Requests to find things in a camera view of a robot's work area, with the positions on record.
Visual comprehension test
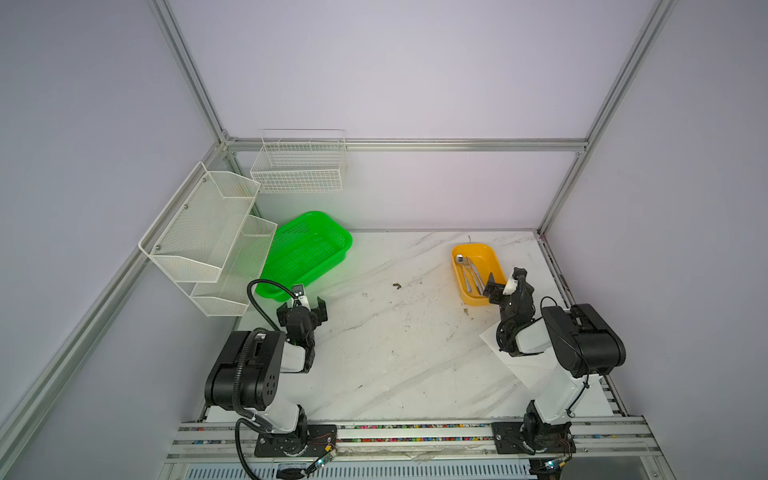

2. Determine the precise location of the upper white mesh shelf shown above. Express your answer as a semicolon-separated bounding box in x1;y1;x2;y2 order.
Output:
138;164;260;283

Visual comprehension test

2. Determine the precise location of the lower white mesh shelf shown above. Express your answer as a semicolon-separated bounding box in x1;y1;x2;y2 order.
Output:
190;215;277;317

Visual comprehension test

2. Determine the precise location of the silver fork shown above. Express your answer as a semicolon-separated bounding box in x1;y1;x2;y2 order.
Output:
463;257;485;296

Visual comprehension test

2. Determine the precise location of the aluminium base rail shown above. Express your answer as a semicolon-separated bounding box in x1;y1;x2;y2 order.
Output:
159;416;675;479

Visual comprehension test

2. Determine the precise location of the silver spoon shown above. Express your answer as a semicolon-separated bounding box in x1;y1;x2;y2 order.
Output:
455;254;477;294

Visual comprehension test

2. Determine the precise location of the white wire wall basket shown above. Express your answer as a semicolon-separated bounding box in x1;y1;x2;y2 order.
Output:
250;129;348;194

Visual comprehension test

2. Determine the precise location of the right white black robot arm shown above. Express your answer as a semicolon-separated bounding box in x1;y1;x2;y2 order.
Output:
483;267;626;479

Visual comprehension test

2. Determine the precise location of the white paper napkin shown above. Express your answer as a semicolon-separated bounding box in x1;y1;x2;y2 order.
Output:
480;322;614;417

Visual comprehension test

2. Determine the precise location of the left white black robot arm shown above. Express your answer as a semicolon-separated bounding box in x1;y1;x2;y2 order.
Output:
204;279;337;479

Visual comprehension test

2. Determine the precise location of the yellow plastic tray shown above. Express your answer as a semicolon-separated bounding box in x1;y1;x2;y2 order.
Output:
450;243;507;307

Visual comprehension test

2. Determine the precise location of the white mesh shelf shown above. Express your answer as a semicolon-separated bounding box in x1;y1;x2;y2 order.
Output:
190;215;277;317
138;164;260;283

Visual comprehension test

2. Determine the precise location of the green plastic basket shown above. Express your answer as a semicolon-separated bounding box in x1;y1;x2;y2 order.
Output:
261;211;353;287

